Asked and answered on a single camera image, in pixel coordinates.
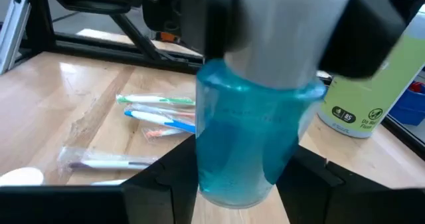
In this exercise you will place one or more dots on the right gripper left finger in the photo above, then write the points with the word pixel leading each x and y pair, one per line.
pixel 166 190

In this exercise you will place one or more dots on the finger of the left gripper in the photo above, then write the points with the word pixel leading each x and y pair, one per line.
pixel 365 41
pixel 216 21

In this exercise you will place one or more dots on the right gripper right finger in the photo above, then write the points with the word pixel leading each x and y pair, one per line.
pixel 332 204

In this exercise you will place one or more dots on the bagged purple toothbrush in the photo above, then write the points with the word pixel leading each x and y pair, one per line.
pixel 109 164

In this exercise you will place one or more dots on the bagged blue toothbrush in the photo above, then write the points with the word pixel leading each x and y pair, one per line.
pixel 149 117

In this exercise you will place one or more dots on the blue mouthwash bottle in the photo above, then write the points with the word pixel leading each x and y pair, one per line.
pixel 20 177
pixel 245 144

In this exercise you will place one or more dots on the bagged green toothbrush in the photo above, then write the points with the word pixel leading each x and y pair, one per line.
pixel 149 99

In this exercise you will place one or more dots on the green wipes canister white lid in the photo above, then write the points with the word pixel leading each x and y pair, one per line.
pixel 365 94

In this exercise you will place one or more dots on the blue plastic bin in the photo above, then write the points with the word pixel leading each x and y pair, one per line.
pixel 408 107

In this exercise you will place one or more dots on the black metal table frame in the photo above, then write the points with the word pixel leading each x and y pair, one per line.
pixel 83 46

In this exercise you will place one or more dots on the silver aluminium rail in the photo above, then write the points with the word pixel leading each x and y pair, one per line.
pixel 13 28

